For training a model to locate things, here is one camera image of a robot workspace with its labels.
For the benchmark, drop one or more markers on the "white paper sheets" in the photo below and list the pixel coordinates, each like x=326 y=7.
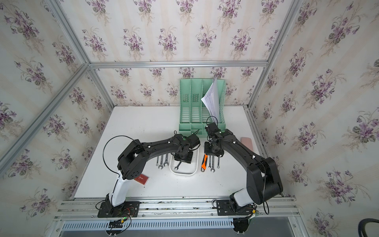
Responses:
x=211 y=101

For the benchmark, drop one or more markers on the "pink eraser block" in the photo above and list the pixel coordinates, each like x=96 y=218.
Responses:
x=248 y=142

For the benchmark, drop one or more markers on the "white plastic storage box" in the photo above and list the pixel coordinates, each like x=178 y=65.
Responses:
x=185 y=169

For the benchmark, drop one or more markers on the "red rectangular packaged box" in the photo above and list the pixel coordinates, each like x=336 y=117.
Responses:
x=142 y=179

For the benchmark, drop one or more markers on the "aluminium frame horizontal bar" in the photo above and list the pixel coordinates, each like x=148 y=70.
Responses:
x=178 y=64

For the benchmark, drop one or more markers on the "long silver open-end wrench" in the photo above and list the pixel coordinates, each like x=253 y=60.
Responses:
x=166 y=162

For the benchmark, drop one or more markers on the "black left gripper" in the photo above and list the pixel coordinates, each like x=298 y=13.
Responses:
x=178 y=158

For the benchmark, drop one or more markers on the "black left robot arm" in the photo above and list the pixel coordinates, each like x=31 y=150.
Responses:
x=132 y=161

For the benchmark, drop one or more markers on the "small green circuit board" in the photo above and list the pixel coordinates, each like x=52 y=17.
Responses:
x=118 y=224

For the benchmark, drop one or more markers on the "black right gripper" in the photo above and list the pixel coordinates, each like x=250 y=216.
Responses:
x=207 y=151

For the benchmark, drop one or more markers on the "orange handled adjustable wrench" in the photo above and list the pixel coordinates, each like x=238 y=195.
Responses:
x=204 y=163

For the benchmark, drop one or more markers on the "green plastic file organizer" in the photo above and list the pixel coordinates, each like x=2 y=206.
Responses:
x=194 y=115

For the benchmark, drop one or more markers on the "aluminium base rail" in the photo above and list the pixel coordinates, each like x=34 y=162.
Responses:
x=172 y=214

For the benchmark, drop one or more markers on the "large silver open-end wrench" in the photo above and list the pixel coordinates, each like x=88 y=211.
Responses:
x=160 y=166

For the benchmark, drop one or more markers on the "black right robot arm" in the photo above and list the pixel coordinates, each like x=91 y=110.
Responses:
x=263 y=181

